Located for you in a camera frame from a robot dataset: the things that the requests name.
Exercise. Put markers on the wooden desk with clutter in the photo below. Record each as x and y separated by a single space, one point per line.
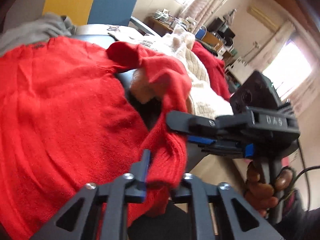
163 23

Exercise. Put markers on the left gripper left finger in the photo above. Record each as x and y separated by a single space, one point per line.
99 211

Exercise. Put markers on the blue water jug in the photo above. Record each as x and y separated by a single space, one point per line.
201 33

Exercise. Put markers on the black monitor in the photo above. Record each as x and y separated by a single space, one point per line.
221 30

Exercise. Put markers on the white bedside cabinet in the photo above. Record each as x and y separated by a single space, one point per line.
240 70

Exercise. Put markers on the white printed cushion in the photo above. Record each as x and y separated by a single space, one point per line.
121 33

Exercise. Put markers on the person's right hand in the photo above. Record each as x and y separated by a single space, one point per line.
261 195

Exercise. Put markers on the cream cable knit sweater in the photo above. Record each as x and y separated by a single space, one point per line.
202 100

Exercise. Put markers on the grey yellow blue armchair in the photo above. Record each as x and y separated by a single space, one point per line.
90 16

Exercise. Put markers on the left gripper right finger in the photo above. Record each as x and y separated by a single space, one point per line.
219 212

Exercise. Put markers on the wall air conditioner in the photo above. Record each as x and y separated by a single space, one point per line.
262 18

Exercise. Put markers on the grey hooded sweatshirt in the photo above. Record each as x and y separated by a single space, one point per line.
45 27

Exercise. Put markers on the red knit sweater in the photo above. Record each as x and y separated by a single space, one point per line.
65 122

